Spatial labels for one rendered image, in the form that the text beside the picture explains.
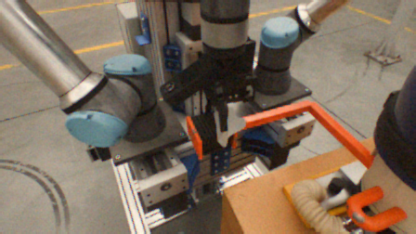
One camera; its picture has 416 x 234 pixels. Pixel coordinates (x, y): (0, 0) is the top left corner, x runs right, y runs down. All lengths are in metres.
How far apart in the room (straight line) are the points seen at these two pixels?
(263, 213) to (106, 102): 0.41
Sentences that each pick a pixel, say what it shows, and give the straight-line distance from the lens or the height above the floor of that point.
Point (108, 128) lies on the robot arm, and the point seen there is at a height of 1.23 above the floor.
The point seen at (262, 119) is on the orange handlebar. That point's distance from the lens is 0.58.
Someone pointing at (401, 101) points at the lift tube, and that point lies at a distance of 0.45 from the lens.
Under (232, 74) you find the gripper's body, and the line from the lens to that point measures 0.46.
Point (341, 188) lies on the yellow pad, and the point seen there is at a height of 1.12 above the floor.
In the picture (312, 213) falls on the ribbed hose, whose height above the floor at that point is 1.16.
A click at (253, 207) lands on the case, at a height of 1.07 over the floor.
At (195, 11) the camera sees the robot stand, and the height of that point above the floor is 1.34.
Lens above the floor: 1.59
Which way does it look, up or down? 42 degrees down
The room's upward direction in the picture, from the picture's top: straight up
